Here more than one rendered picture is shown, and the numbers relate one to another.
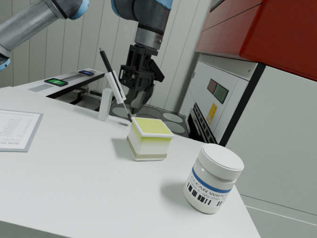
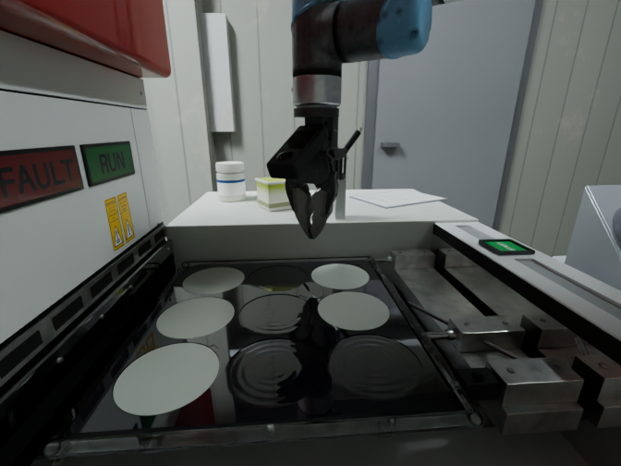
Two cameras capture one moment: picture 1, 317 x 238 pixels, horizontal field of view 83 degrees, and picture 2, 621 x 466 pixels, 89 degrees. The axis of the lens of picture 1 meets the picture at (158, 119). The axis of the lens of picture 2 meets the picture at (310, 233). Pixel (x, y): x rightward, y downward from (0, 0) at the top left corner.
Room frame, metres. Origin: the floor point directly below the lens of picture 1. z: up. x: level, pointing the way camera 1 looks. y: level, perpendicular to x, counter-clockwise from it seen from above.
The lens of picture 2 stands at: (1.07, 0.08, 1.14)
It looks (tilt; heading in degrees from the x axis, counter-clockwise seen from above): 18 degrees down; 180
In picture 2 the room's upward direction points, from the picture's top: straight up
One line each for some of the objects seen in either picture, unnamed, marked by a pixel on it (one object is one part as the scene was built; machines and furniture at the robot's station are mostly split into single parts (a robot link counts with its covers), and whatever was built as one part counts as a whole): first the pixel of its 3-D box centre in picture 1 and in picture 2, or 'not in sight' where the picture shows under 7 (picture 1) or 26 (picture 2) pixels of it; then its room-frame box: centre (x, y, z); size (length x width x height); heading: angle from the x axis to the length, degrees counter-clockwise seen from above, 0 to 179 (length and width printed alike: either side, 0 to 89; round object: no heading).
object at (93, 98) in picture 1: (92, 98); (484, 332); (0.73, 0.30, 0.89); 0.08 x 0.03 x 0.03; 94
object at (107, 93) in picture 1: (113, 97); (332, 186); (0.44, 0.13, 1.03); 0.06 x 0.04 x 0.13; 94
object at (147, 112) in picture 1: (148, 120); (276, 313); (0.69, 0.04, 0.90); 0.34 x 0.34 x 0.01; 4
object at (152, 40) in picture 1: (149, 40); (315, 94); (0.54, 0.09, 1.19); 0.08 x 0.08 x 0.05
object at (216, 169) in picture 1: (211, 177); (231, 181); (0.26, -0.12, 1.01); 0.07 x 0.07 x 0.10
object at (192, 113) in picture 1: (195, 132); (114, 328); (0.72, -0.17, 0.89); 0.44 x 0.02 x 0.10; 4
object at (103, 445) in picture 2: (152, 106); (273, 433); (0.87, 0.05, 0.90); 0.37 x 0.01 x 0.01; 94
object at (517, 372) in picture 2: (99, 94); (530, 379); (0.81, 0.31, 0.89); 0.08 x 0.03 x 0.03; 94
